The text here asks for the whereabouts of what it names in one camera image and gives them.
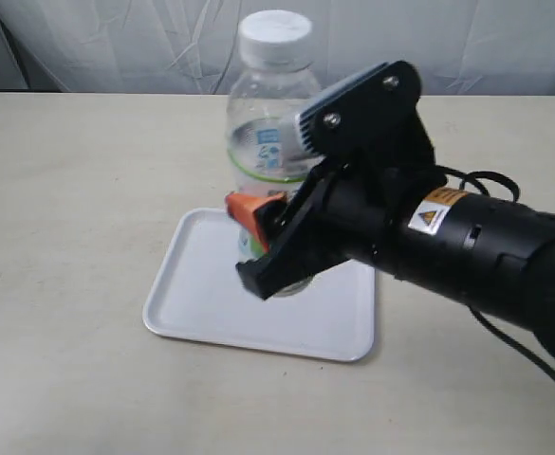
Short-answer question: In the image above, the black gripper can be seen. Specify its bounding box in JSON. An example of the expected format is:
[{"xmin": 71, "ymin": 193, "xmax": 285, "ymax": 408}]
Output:
[{"xmin": 293, "ymin": 61, "xmax": 555, "ymax": 332}]

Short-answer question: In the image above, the clear plastic bottle white cap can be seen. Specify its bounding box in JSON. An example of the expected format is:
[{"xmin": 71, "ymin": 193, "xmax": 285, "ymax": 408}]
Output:
[{"xmin": 224, "ymin": 9, "xmax": 324, "ymax": 298}]

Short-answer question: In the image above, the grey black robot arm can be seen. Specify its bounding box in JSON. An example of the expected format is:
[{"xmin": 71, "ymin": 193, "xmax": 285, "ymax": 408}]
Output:
[{"xmin": 225, "ymin": 61, "xmax": 555, "ymax": 358}]

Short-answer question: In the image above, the white wrinkled backdrop cloth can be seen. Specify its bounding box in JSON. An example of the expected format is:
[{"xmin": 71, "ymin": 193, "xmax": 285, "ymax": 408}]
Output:
[{"xmin": 0, "ymin": 1, "xmax": 555, "ymax": 95}]

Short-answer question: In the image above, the white rectangular plastic tray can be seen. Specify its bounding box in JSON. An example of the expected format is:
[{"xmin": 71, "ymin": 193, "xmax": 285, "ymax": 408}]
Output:
[{"xmin": 142, "ymin": 208, "xmax": 378, "ymax": 362}]

